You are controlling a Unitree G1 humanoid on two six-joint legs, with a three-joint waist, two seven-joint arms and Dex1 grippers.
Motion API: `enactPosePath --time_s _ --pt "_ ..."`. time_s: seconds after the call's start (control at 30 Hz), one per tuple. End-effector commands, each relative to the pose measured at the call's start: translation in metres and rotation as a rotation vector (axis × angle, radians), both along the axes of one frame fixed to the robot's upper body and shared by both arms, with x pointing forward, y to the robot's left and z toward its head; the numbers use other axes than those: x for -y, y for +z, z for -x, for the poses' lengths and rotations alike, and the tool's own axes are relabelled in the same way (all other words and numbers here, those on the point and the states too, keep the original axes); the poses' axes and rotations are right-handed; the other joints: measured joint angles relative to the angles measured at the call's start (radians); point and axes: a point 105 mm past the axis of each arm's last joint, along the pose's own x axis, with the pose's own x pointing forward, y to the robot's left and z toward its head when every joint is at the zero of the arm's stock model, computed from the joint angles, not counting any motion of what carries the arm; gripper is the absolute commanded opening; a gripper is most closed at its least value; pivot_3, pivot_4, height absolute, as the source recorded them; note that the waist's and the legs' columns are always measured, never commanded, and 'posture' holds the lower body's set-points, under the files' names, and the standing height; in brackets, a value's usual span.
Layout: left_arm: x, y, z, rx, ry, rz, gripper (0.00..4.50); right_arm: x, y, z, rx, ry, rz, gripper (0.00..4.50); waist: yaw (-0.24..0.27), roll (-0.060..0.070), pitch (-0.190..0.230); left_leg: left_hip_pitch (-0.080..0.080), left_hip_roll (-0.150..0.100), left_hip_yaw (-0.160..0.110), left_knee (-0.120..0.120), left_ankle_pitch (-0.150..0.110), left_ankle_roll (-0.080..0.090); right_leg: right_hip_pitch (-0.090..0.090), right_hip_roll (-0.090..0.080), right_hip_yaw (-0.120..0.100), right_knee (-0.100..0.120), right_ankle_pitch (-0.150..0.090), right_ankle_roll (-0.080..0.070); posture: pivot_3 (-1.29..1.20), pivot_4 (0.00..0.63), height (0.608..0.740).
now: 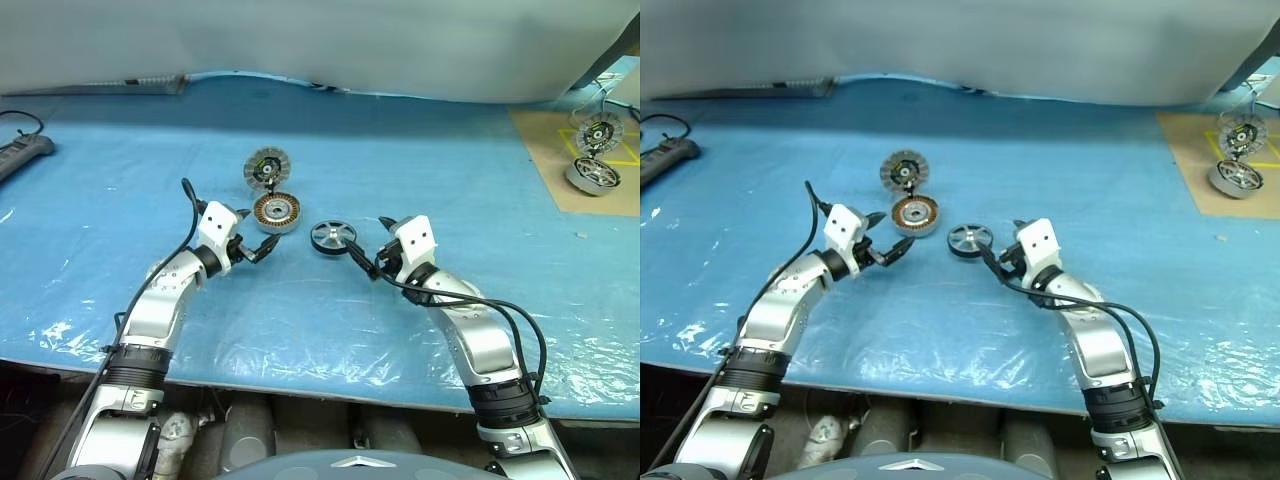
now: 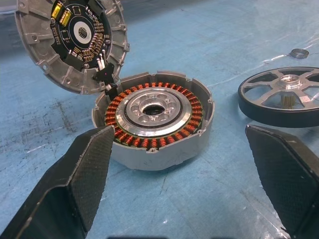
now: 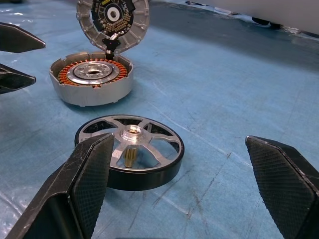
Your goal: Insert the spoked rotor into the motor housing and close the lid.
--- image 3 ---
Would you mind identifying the black silver spoked rotor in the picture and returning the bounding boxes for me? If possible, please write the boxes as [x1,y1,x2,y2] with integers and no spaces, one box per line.
[74,114,185,192]

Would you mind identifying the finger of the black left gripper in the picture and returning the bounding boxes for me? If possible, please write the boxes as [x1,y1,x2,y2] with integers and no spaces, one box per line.
[0,63,37,95]
[0,21,47,54]

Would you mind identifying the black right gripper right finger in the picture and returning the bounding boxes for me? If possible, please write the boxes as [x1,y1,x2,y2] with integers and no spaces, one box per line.
[245,135,319,239]

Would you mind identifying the silver motor housing copper windings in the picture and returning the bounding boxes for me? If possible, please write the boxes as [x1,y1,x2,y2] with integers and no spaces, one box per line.
[48,51,135,107]

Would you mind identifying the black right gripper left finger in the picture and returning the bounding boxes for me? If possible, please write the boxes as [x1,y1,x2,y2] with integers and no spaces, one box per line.
[4,133,115,239]

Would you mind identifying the white backdrop cloth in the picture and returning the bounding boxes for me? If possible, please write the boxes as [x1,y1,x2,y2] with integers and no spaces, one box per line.
[199,0,319,38]

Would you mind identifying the grey round metal disc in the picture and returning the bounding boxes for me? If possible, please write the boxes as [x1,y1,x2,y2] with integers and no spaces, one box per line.
[76,0,150,60]

